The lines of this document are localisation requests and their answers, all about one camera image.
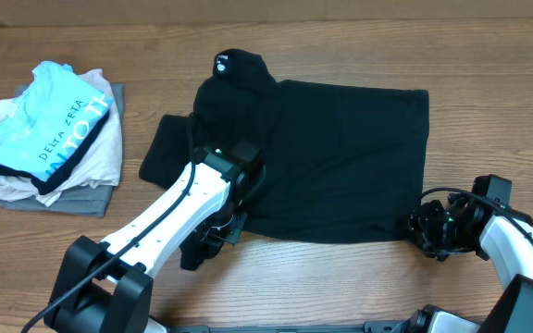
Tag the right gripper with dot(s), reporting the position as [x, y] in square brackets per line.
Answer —
[419, 222]

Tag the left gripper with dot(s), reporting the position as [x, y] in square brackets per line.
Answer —
[230, 234]

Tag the black t-shirt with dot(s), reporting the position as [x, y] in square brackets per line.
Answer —
[343, 164]

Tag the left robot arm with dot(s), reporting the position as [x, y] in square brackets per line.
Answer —
[107, 286]

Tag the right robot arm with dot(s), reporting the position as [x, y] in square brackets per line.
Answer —
[507, 242]

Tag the light blue folded shirt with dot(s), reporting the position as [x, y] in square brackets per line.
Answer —
[53, 118]

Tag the beige folded shirt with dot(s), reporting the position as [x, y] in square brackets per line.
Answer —
[100, 157]

